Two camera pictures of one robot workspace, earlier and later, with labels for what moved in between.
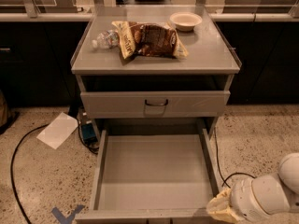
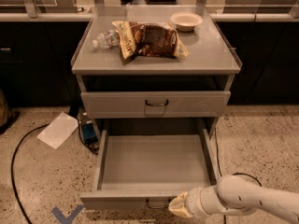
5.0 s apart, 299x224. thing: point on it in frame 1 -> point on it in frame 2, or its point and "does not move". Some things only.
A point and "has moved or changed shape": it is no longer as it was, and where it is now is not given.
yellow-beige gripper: x=241 y=197 -> x=193 y=202
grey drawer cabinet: x=154 y=63 does not move
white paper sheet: x=59 y=131 does not move
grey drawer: x=151 y=176 has moved or changed shape
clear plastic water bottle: x=106 y=39 does not move
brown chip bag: x=149 y=39 does not move
